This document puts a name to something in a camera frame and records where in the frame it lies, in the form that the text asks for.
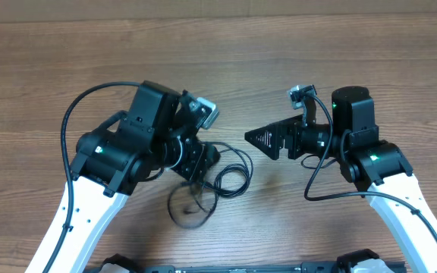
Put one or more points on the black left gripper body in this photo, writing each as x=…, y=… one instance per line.
x=191, y=162

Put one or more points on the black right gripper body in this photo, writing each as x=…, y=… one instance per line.
x=300, y=139

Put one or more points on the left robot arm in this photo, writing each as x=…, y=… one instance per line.
x=157, y=133

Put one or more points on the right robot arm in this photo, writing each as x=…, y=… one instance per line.
x=381, y=173

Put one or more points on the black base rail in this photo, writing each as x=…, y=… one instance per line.
x=364, y=260

